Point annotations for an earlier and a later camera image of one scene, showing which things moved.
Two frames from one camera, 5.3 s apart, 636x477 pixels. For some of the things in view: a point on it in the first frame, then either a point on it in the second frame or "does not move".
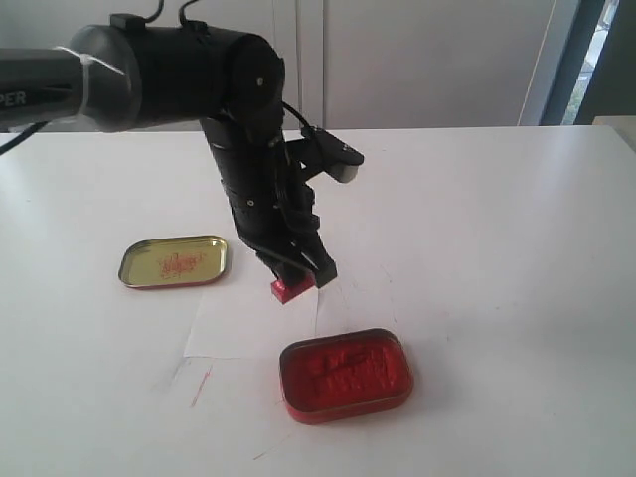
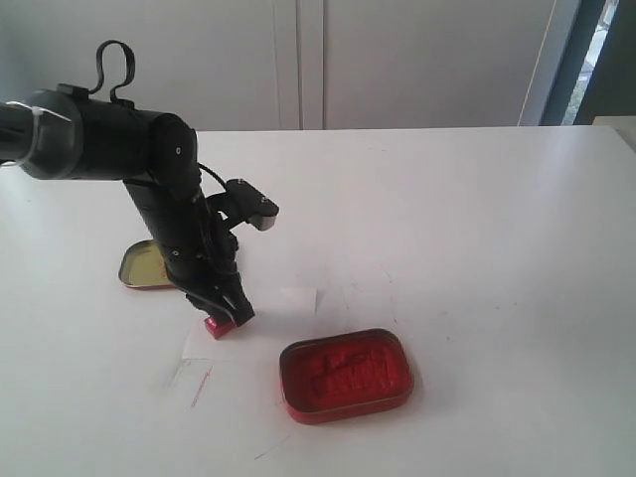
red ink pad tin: x=345 y=377 does not move
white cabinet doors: x=364 y=64 does not move
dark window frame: x=596 y=76 does not move
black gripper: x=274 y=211 to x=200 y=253
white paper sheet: x=249 y=323 does not move
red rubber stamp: x=283 y=291 to x=218 y=329
